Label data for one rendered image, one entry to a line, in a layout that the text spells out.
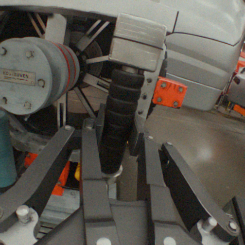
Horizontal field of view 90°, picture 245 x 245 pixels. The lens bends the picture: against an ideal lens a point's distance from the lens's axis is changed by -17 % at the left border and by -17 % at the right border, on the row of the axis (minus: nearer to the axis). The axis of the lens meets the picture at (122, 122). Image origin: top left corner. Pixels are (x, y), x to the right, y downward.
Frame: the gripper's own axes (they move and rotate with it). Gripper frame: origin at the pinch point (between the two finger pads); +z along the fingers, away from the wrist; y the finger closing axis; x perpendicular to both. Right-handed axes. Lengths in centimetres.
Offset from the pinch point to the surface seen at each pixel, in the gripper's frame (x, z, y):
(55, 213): -68, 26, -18
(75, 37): 15, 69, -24
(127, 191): -83, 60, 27
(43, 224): -77, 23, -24
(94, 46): 12, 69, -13
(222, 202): -83, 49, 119
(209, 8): 47, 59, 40
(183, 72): 10, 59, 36
